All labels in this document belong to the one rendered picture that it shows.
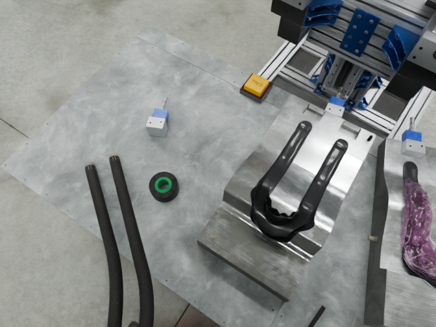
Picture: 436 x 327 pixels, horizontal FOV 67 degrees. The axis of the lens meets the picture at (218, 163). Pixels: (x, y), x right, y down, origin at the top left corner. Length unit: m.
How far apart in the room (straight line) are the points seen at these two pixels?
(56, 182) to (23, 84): 1.51
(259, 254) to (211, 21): 1.98
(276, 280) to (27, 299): 1.36
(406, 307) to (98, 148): 0.89
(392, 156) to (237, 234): 0.49
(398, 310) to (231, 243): 0.38
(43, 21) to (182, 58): 1.78
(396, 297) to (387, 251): 0.11
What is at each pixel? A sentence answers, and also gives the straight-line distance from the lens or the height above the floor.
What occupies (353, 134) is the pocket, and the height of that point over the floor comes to 0.86.
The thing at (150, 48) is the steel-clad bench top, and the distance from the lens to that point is 1.26.
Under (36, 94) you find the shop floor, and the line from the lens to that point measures 2.41.
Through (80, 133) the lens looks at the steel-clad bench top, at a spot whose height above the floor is 0.80.
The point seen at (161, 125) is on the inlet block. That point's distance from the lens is 0.99.
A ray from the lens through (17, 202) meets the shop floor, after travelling 2.08.
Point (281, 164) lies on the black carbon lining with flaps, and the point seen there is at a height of 0.88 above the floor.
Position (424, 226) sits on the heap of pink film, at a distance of 0.93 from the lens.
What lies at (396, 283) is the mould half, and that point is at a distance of 0.86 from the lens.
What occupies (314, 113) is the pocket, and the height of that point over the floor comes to 0.86.
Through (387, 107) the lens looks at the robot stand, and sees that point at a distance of 2.00.
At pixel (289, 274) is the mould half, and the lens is 0.84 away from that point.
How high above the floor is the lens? 1.68
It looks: 65 degrees down
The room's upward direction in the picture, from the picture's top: 2 degrees counter-clockwise
